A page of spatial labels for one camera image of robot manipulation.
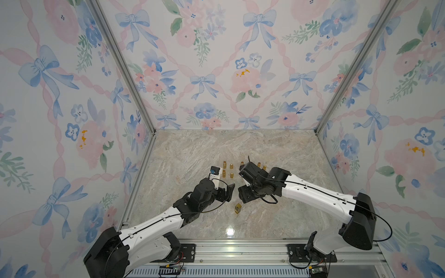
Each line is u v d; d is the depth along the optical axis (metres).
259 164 0.98
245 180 0.61
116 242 0.42
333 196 0.45
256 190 0.64
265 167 1.00
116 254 0.40
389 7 0.69
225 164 1.00
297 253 0.73
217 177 0.69
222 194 0.69
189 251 0.75
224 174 0.96
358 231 0.40
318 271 0.73
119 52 0.82
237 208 0.86
